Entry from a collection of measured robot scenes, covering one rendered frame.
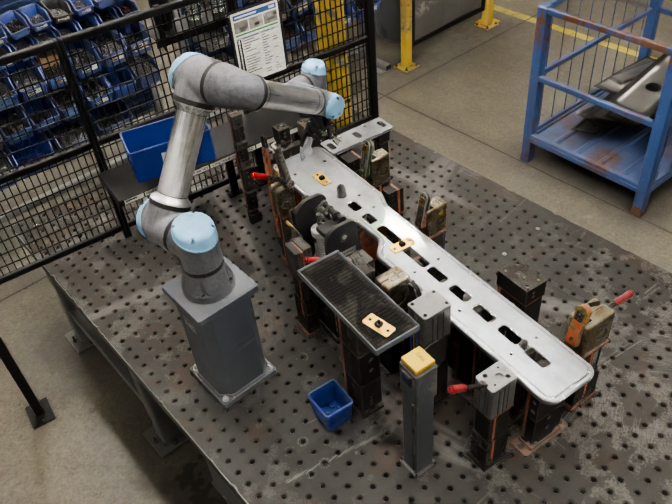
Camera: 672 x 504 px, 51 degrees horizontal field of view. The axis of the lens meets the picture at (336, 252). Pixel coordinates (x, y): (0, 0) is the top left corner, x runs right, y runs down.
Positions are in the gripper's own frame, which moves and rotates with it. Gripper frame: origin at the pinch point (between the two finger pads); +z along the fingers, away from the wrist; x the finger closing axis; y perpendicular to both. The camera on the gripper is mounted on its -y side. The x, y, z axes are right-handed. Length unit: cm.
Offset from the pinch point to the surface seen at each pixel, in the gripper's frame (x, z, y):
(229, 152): -19.6, 9.1, -33.5
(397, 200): 17.5, 16.8, 21.8
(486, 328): -4, 10, 89
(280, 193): -18.6, 7.1, 3.0
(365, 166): 14.6, 8.8, 7.0
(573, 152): 176, 92, -25
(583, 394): 18, 36, 110
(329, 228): -22.7, -4.9, 41.0
